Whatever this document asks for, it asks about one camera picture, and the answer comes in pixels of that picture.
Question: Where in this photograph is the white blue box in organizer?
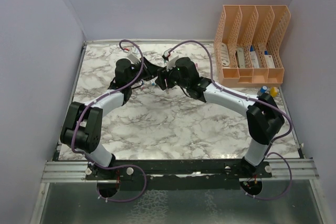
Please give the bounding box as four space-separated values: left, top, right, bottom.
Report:
250 45 260 68

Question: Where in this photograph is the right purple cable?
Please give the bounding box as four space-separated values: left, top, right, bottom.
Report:
167 40 293 200

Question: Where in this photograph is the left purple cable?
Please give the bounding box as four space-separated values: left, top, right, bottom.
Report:
70 39 147 203

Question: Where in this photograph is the white red box in organizer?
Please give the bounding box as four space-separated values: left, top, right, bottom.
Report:
264 50 275 68

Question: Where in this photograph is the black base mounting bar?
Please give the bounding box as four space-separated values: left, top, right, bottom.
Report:
86 159 271 180

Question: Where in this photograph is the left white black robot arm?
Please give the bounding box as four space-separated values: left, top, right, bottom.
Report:
60 58 161 179

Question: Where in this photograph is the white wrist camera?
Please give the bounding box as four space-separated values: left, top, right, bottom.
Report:
127 47 141 65
162 50 179 71

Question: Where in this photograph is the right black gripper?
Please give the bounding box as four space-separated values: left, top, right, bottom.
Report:
155 60 189 91

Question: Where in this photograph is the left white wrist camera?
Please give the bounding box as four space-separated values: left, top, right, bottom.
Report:
127 47 141 65

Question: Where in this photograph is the yellow small bottle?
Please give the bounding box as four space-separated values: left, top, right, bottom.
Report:
269 87 279 98

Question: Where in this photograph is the purple cable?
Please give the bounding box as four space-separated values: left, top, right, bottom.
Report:
70 39 147 203
167 40 293 200

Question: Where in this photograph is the aluminium frame rail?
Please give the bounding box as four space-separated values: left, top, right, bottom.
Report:
41 158 319 183

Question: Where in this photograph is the blue small bottle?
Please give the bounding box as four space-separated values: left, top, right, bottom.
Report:
257 86 268 96

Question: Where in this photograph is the white booklet in organizer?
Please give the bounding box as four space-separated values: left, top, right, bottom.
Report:
219 43 231 68

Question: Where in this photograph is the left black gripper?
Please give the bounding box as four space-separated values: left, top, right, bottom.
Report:
128 57 161 87

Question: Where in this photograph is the brown cap marker pen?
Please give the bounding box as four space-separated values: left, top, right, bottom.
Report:
165 83 169 94

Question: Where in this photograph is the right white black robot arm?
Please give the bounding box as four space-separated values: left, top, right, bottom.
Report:
155 57 285 177

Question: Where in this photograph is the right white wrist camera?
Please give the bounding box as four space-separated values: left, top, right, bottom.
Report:
162 50 179 71

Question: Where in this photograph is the orange plastic file organizer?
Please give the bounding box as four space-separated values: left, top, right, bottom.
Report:
214 5 291 88

